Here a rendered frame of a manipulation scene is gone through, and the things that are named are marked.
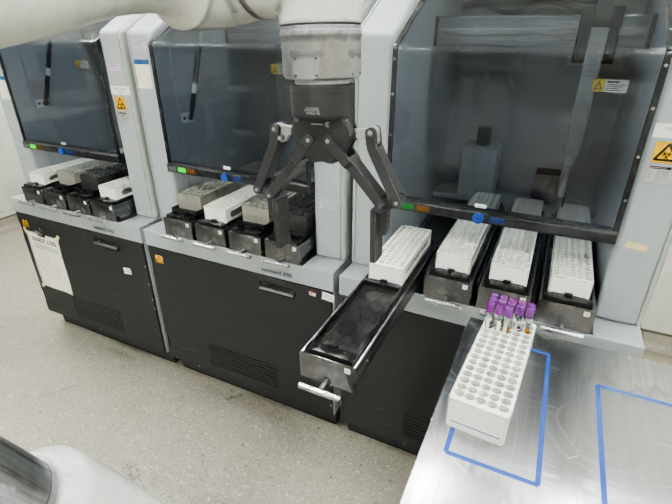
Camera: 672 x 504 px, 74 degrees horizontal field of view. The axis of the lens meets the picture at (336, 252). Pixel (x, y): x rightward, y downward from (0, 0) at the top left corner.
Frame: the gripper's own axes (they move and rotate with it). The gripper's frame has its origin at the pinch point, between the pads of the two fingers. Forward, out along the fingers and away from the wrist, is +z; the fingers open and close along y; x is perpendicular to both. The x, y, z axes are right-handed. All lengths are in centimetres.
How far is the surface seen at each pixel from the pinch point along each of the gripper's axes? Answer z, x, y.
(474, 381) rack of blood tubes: 30.5, 17.1, 20.0
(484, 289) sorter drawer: 37, 65, 18
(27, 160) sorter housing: 19, 86, -190
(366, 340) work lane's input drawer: 35.5, 28.8, -4.2
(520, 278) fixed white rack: 33, 68, 26
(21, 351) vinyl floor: 109, 58, -196
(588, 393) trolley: 37, 29, 40
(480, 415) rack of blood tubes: 31.8, 10.5, 21.9
